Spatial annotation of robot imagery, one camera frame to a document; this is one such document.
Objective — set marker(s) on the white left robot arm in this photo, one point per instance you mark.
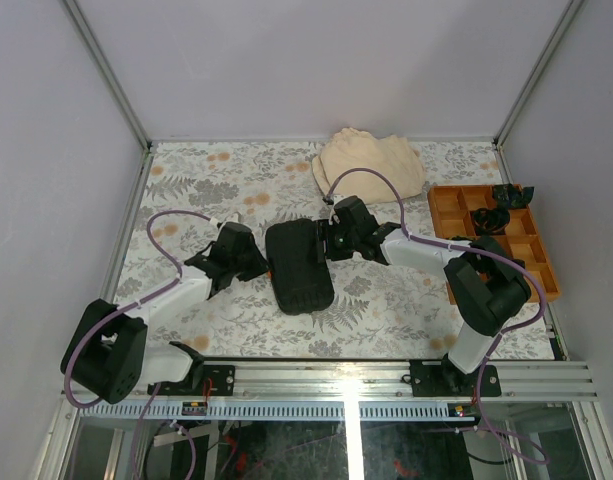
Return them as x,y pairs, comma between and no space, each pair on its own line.
109,354

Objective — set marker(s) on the cream cloth bag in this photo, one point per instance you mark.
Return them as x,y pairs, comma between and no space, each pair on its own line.
377,170

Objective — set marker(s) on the orange compartment tray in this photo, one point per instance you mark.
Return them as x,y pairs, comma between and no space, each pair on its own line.
451,208

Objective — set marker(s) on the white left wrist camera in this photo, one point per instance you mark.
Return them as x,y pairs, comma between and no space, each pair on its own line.
234,217

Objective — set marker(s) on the floral table mat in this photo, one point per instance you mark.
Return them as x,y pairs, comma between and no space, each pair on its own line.
377,312

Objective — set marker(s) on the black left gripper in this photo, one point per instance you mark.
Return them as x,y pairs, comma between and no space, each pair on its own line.
260,266

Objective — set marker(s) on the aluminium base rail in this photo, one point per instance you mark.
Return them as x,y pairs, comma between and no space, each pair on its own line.
401,390

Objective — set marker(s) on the dark green tool case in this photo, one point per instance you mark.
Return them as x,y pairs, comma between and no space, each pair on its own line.
300,284

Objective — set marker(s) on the dark tape roll top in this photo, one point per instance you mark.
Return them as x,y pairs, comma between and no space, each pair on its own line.
511,197

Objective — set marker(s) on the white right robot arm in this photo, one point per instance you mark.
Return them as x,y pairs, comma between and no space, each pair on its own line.
488,287

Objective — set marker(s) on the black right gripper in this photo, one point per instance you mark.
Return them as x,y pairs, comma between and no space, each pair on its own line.
324,232

